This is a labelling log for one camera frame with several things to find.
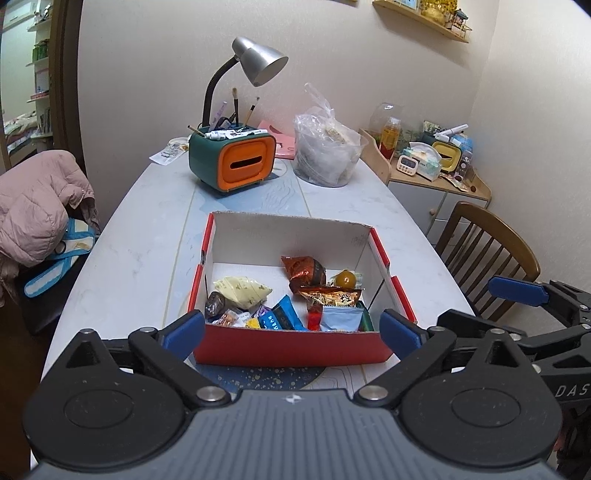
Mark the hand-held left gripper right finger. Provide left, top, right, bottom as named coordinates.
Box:
left=353, top=308, right=539, bottom=410

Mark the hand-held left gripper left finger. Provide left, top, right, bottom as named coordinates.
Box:
left=44, top=310, right=230, bottom=410

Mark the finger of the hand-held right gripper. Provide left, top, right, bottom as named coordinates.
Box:
left=436, top=308, right=591, bottom=358
left=488, top=276, right=591, bottom=324

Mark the small dark brown snack packet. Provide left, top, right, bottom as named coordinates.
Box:
left=204, top=291, right=228, bottom=320

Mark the light blue snack packet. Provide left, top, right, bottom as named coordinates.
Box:
left=320, top=305, right=365, bottom=333

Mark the pale yellow snack packet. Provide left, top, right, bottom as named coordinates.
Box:
left=213, top=276, right=273, bottom=310

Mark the red orange snack packet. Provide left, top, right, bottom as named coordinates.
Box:
left=298, top=285, right=363, bottom=332

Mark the egg yolk pastry packet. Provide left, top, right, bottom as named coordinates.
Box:
left=327, top=269, right=365, bottom=291

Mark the red cardboard box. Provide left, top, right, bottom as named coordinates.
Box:
left=187, top=211, right=419, bottom=368

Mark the dark red foil snack packet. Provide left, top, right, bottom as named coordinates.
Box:
left=281, top=255, right=328, bottom=296

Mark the wooden chair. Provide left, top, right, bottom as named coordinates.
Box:
left=434, top=200, right=542, bottom=324

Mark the dark blue round placemat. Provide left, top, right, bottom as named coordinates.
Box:
left=217, top=367, right=324, bottom=393

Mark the blue white tote bag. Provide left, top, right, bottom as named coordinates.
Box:
left=23, top=218, right=96, bottom=299

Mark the yellow retro tissue box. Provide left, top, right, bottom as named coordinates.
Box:
left=431, top=141, right=462, bottom=175

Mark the blue patterned pouch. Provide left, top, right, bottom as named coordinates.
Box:
left=450, top=134, right=475, bottom=160

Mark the soft tissue pack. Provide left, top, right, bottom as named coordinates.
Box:
left=402, top=142, right=444, bottom=181

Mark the paper leaflet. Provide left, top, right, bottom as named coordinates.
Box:
left=148, top=136, right=191, bottom=166

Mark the green orange desk organizer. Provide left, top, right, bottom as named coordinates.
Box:
left=187, top=127, right=278, bottom=195

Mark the orange drink bottle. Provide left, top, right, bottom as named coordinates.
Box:
left=379, top=117, right=402, bottom=160

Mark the clear plastic bag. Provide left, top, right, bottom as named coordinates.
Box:
left=293, top=83, right=370, bottom=188

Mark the pink padded jacket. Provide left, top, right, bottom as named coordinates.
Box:
left=0, top=150, right=100, bottom=305

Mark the white tube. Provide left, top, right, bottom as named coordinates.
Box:
left=204, top=129, right=269, bottom=140

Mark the pink folder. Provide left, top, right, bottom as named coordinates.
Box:
left=256, top=119, right=298, bottom=161

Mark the clear plastic container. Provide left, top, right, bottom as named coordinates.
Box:
left=368, top=102, right=404, bottom=148

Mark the small lantern ornament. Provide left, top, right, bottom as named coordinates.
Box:
left=450, top=8, right=472, bottom=38

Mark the silver desk lamp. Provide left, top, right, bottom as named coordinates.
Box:
left=202, top=36, right=289, bottom=132

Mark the gold tree ornament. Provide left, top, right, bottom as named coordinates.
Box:
left=418, top=0, right=458, bottom=21

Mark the white storage shelving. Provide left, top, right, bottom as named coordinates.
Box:
left=25, top=0, right=54, bottom=139

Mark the wooden door frame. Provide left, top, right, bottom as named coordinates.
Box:
left=51, top=0, right=86, bottom=171

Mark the wooden wall shelf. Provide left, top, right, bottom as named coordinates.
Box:
left=372, top=0, right=472, bottom=44

